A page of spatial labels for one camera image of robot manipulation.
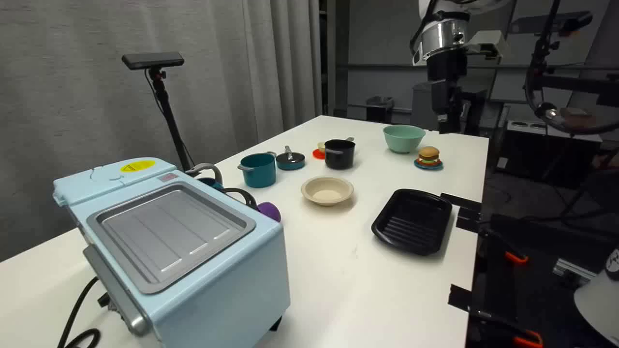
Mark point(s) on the orange black lower clamp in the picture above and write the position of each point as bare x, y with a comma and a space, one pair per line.
518, 337

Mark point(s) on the orange red toy piece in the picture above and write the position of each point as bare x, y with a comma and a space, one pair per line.
319, 153

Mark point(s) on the teal toy pot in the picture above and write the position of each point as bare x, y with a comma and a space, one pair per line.
257, 169

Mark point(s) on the cream white plate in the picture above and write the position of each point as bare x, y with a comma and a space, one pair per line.
327, 190

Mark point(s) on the black camera on stand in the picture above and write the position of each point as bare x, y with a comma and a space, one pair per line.
153, 64

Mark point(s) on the black grill tray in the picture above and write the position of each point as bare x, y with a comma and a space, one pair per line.
412, 221

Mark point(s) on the orange black table clamp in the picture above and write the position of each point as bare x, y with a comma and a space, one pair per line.
470, 219

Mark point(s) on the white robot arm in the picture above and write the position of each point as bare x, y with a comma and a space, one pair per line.
441, 43

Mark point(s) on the mint green bowl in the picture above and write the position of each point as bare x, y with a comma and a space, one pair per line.
402, 138

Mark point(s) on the black toy pot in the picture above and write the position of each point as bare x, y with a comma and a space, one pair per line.
339, 153

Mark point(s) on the light blue toaster oven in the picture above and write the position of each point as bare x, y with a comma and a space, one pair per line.
178, 260

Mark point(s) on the purple toy object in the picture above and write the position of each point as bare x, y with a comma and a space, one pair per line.
269, 209

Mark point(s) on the toy hamburger on plate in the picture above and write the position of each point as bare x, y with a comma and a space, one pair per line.
428, 159

